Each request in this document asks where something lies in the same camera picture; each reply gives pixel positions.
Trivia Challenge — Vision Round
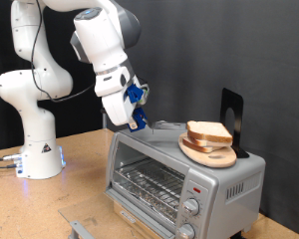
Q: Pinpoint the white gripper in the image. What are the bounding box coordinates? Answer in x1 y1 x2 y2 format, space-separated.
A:
94 66 148 131

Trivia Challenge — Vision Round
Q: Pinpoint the metal spatula with blue block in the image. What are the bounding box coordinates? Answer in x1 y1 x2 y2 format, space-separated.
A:
128 108 187 133

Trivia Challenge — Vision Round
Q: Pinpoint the glass oven door with handle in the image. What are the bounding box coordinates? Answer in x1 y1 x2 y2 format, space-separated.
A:
58 189 177 239

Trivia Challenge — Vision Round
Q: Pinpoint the silver oven knob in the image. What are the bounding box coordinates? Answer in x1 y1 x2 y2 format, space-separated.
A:
182 198 201 217
177 222 196 239

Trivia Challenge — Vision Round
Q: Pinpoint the wooden box under oven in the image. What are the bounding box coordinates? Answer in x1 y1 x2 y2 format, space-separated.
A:
113 202 167 239

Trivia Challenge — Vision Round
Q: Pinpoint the silver toaster oven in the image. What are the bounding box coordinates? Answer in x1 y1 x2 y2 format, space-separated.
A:
104 120 267 239

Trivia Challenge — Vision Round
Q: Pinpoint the grey metal pole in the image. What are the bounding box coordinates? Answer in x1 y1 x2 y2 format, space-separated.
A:
101 108 109 129

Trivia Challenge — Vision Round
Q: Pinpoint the black fabric backdrop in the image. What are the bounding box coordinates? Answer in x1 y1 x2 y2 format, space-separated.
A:
0 0 104 152

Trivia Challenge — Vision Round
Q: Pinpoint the round wooden cutting board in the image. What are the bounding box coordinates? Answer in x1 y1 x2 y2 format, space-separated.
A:
177 132 237 168

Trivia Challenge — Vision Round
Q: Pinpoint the grey fabric backdrop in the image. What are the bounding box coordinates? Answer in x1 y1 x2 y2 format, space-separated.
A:
107 0 299 238

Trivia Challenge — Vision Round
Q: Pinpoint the black metal bookend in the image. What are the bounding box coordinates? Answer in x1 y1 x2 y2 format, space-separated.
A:
219 88 250 159

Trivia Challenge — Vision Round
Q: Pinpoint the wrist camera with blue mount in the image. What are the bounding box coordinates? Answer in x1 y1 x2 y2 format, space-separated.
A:
126 83 150 107

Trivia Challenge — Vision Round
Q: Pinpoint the wire oven rack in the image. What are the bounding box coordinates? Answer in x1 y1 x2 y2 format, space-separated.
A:
113 157 186 223

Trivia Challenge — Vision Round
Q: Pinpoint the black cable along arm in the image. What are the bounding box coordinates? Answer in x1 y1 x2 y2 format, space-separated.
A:
30 0 96 103

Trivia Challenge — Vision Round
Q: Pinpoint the base cable with silver connector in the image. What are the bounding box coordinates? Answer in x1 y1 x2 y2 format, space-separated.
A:
0 152 23 162

